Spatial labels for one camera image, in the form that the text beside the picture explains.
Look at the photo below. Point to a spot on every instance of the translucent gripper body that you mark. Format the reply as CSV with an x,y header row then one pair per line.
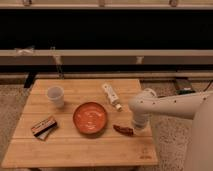
x,y
138,129

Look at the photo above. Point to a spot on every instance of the dark red dried pepper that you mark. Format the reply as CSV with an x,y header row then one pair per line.
x,y
124,130

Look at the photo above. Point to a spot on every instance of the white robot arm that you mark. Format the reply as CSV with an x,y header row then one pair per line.
x,y
196,106

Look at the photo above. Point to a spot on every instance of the white tube bottle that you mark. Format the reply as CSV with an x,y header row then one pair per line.
x,y
112,96

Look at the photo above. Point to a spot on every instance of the orange bowl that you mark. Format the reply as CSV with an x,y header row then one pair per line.
x,y
90,118

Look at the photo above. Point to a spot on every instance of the black floor device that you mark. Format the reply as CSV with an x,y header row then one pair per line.
x,y
183,86

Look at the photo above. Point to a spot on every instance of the wooden table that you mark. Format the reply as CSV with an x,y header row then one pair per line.
x,y
65,147

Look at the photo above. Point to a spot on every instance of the white plastic cup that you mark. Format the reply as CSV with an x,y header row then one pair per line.
x,y
55,94

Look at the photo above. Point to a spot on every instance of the grey metal rail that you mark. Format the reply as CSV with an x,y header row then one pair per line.
x,y
100,57

